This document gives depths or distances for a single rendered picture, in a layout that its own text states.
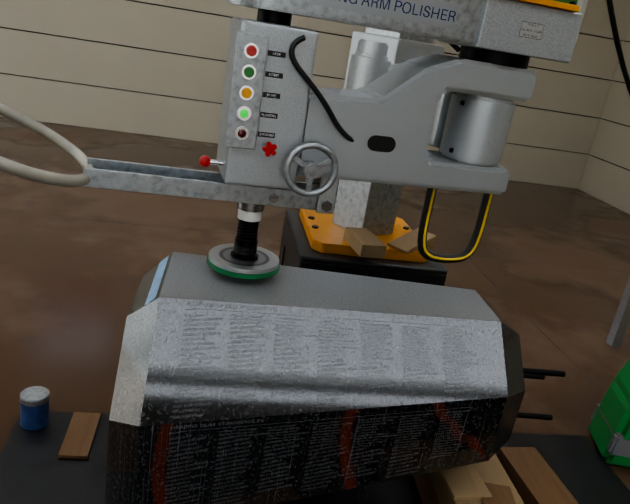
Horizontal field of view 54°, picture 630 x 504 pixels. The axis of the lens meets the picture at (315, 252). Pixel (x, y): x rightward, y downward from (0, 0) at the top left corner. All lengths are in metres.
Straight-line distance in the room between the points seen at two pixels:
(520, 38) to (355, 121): 0.50
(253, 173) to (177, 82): 6.13
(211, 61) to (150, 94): 0.83
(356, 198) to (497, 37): 0.98
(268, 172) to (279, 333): 0.44
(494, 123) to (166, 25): 6.16
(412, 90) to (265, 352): 0.81
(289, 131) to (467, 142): 0.54
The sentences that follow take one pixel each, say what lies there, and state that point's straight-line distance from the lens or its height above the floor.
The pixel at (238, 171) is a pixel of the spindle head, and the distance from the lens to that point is 1.65.
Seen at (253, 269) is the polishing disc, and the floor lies 0.88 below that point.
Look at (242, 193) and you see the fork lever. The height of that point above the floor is 1.09.
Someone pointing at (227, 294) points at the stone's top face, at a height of 0.82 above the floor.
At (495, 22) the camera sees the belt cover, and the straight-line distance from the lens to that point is 1.80.
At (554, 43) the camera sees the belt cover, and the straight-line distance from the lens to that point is 1.90.
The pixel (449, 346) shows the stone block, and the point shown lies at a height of 0.76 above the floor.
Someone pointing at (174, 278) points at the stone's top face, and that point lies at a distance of 1.79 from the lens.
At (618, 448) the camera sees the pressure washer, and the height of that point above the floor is 0.10.
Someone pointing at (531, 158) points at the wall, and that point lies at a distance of 8.95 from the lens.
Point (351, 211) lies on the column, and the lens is 2.54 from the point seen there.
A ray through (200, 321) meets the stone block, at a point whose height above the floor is 0.78.
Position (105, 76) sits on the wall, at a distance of 7.84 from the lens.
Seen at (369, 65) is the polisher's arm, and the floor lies 1.45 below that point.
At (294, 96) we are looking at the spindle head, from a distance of 1.64.
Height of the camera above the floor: 1.55
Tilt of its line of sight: 20 degrees down
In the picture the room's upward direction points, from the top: 10 degrees clockwise
